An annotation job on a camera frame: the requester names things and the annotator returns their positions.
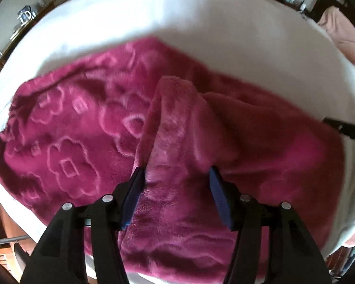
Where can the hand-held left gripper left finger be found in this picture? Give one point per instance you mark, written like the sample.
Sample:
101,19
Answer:
132,198

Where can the clear electric kettle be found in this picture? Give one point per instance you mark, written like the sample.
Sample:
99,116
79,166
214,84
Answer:
26,15

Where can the magenta fleece blanket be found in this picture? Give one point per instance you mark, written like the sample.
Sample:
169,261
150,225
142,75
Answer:
100,118

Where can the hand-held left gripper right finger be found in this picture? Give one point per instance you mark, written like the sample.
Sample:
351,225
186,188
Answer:
222,198

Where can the light pink cloth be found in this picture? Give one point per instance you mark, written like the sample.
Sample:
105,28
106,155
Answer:
354,239

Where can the wooden side desk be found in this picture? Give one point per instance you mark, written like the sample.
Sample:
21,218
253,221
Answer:
14,35

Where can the grey metal chair frame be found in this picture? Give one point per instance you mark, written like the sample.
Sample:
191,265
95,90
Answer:
9,239

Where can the white bed sheet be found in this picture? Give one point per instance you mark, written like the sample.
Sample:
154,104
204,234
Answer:
177,14

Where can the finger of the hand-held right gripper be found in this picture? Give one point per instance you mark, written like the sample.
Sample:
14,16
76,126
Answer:
352,130

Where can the pink pillow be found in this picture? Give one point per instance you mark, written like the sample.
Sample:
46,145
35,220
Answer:
346,32

